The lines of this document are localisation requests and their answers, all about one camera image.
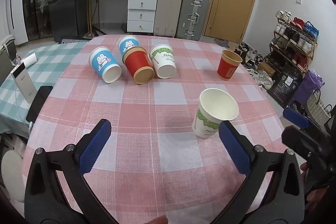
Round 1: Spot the beige suitcase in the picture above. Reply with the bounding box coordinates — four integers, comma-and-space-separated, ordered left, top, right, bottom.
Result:
153, 0, 182, 38

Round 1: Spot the blue rabbit cup rear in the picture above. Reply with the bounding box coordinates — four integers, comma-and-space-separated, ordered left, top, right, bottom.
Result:
118, 35, 139, 57

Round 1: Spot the blue rabbit cup front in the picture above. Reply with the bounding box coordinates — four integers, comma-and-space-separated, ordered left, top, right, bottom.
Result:
89, 46, 122, 84

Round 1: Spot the person's right hand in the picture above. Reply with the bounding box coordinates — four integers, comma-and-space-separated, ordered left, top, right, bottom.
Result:
300, 162, 335, 213

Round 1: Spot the black smartphone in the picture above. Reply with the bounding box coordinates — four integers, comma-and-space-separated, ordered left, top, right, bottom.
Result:
26, 86, 53, 123

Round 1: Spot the black printed bag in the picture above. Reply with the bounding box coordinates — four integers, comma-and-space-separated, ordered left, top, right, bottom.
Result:
267, 73, 302, 108

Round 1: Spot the white green paper cup lying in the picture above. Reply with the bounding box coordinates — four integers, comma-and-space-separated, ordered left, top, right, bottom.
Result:
149, 44, 176, 79

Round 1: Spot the metal shoe rack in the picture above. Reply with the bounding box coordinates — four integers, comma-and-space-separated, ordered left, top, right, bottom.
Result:
269, 10, 319, 75

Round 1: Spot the silver suitcase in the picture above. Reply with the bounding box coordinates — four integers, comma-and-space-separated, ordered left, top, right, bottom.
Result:
176, 0, 210, 41

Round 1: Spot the red paper cup upright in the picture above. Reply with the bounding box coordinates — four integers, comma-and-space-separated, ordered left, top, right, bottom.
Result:
217, 50, 243, 80

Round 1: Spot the blue rabbit cup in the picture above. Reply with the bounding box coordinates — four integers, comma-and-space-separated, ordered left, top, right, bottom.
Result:
118, 35, 139, 57
89, 46, 122, 84

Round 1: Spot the woven basket bag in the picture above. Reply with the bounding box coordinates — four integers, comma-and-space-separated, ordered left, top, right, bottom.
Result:
306, 89, 332, 127

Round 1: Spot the white drawer desk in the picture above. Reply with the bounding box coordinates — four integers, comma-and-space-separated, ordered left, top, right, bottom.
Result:
86, 0, 157, 38

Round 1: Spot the person's left hand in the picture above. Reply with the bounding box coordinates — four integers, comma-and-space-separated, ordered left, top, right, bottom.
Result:
145, 215, 169, 224

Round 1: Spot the teal checked tablecloth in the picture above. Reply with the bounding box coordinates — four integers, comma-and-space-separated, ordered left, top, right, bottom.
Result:
0, 42, 85, 139

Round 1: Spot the purple bag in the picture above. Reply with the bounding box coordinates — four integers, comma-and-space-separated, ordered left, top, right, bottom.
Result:
289, 70, 325, 105

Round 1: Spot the white power bank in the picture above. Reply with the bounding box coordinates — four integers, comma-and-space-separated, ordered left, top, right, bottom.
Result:
10, 63, 37, 103

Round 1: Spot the red paper cup lying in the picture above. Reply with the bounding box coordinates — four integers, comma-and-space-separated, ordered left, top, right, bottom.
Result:
122, 46, 155, 85

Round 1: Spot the white green-leaf paper cup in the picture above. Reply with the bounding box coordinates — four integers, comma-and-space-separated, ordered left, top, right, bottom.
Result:
192, 88, 239, 138

